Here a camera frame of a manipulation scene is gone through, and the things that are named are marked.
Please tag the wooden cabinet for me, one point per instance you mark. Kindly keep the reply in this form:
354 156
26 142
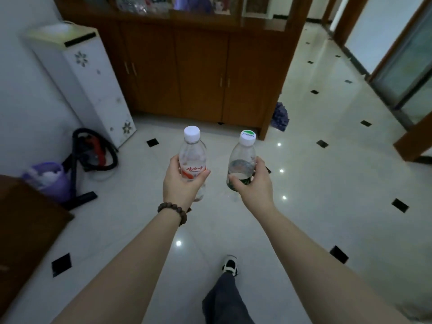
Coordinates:
206 60

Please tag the black and red vacuum cleaner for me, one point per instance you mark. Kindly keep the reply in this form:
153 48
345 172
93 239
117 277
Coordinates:
89 155

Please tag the person's left hand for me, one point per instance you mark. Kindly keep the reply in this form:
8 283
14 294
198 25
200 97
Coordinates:
179 187

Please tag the wooden furniture piece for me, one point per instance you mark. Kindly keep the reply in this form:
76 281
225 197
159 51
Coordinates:
415 140

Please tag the sliding glass door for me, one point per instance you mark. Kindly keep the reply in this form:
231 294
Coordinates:
403 67

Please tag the person's right forearm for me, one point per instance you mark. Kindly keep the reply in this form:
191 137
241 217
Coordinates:
324 269

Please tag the purple bag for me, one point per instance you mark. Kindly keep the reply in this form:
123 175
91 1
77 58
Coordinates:
280 117

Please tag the white floral storage cabinet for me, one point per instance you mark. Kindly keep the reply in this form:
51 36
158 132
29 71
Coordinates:
84 80

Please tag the clear bottle with red label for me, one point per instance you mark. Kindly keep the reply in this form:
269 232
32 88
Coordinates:
193 158

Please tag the dark wooden table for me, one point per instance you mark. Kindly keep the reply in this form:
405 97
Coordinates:
23 232

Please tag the person's right hand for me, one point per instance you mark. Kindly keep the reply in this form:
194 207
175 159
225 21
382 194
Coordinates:
256 192

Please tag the person's left thumb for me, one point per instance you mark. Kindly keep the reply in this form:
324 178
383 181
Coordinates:
198 178

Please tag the person's right thumb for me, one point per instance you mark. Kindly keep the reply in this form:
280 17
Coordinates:
239 182

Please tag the white and black shoe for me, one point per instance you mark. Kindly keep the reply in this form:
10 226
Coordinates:
231 265

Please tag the person's left forearm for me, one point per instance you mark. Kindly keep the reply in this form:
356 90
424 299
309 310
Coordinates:
128 271

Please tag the person's trouser leg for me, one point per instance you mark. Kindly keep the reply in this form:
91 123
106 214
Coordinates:
224 302

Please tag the purple waste bin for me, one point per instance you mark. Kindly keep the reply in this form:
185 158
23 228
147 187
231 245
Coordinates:
50 182

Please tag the clear bottle with green label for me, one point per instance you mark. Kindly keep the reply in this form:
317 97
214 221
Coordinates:
242 161

